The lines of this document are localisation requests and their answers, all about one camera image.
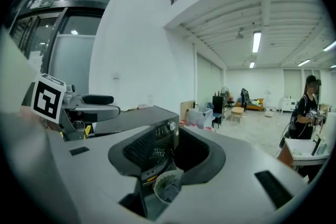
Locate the white robot vacuum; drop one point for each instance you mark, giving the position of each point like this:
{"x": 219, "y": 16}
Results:
{"x": 268, "y": 113}

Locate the brown counter with white top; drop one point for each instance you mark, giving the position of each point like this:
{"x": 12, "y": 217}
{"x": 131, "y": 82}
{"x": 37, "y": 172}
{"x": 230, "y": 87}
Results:
{"x": 299, "y": 149}

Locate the black standing fan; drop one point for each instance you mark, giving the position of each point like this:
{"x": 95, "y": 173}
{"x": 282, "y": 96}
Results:
{"x": 225, "y": 91}

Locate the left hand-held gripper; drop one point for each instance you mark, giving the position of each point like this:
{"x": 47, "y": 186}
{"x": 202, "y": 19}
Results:
{"x": 47, "y": 98}

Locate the black faucet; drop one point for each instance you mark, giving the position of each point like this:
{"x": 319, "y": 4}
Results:
{"x": 316, "y": 144}

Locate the black cabinet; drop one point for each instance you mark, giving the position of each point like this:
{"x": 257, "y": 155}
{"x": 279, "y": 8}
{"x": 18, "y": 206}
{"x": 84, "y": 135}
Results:
{"x": 216, "y": 102}

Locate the white wall switch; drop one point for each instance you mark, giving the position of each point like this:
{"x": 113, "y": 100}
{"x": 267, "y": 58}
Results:
{"x": 116, "y": 76}

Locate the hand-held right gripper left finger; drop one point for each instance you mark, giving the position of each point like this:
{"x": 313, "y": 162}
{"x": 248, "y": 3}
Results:
{"x": 92, "y": 178}

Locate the white slotted laundry basket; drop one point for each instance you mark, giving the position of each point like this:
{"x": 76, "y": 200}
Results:
{"x": 162, "y": 178}

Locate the door sensor box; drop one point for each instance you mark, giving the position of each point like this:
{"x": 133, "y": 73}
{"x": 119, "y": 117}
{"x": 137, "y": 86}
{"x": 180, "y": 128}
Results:
{"x": 42, "y": 4}

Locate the round wooden table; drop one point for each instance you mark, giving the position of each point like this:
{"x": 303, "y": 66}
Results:
{"x": 237, "y": 110}

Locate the long tube ceiling light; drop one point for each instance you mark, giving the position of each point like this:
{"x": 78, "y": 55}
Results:
{"x": 256, "y": 42}
{"x": 304, "y": 62}
{"x": 252, "y": 64}
{"x": 329, "y": 46}

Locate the tall wooden board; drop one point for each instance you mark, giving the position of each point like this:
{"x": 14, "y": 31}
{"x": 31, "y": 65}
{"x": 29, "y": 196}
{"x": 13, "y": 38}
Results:
{"x": 185, "y": 111}

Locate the black framed glass door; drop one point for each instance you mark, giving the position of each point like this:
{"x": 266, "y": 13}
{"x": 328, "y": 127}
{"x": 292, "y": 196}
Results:
{"x": 73, "y": 55}

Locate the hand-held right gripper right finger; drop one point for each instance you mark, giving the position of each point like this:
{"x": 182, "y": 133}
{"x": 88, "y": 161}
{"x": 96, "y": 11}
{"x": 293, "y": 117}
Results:
{"x": 236, "y": 191}

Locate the orange sofa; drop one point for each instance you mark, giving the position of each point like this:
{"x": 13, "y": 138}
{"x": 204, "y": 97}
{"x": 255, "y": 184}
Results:
{"x": 256, "y": 105}

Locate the pink and white box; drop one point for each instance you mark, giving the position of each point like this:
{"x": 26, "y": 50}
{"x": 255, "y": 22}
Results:
{"x": 143, "y": 106}

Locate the large clear storage bin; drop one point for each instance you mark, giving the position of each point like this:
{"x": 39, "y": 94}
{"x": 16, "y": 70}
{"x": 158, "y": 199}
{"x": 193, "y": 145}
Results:
{"x": 199, "y": 115}

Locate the grey garment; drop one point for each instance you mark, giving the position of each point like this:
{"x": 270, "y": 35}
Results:
{"x": 172, "y": 191}

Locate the blue chair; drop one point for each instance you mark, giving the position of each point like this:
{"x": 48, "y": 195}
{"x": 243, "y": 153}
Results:
{"x": 216, "y": 118}

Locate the white cabinet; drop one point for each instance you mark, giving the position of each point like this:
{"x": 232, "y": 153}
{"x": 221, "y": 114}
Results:
{"x": 288, "y": 106}

